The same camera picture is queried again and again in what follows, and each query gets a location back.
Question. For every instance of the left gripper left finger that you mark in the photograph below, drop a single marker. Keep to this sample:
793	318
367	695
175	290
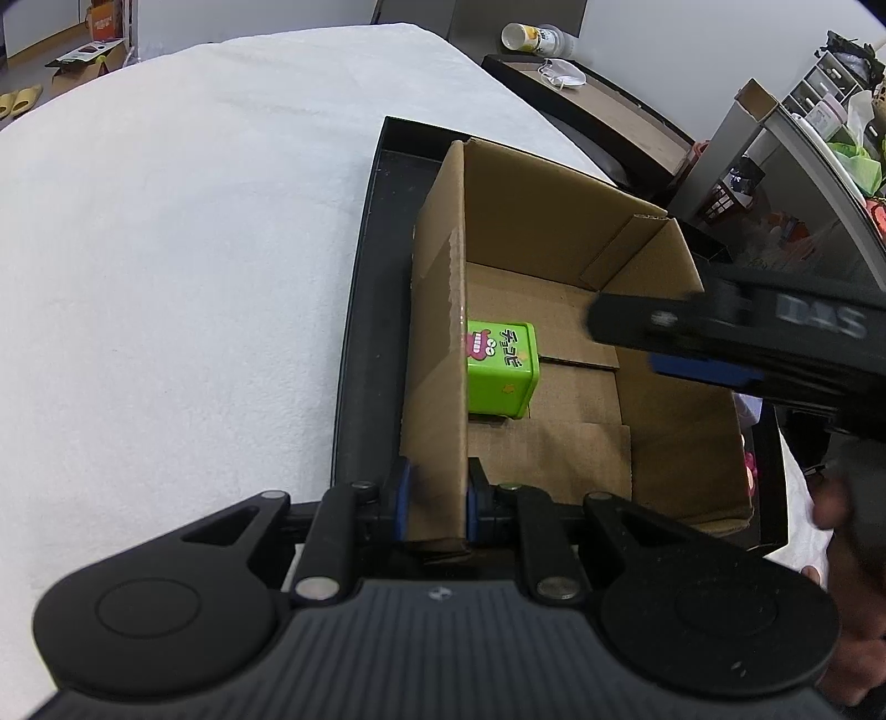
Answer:
400	480

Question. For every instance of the brown black side tray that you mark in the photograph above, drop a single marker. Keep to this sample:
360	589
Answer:
642	151

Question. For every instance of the right hand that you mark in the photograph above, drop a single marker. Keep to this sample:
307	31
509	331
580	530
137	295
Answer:
857	664

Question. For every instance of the white face mask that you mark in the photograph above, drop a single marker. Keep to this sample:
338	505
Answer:
562	74

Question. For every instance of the yellow slippers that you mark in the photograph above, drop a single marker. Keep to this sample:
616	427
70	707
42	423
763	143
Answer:
17	102

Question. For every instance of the brown cardboard box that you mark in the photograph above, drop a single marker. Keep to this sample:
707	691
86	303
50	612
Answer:
505	236

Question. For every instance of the green plastic bag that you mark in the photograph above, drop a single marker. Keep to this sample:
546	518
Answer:
863	169

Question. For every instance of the green tin box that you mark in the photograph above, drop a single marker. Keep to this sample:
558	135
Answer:
503	368

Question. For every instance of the white yellow paper cup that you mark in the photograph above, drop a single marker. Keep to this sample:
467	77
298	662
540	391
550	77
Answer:
544	40

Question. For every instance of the floor cardboard box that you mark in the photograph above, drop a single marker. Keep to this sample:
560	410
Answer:
86	63

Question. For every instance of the grey desk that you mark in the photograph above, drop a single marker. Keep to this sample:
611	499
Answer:
755	110

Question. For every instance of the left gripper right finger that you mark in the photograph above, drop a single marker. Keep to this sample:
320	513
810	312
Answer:
479	501

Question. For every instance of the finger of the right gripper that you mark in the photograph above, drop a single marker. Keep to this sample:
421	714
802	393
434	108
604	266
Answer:
671	334

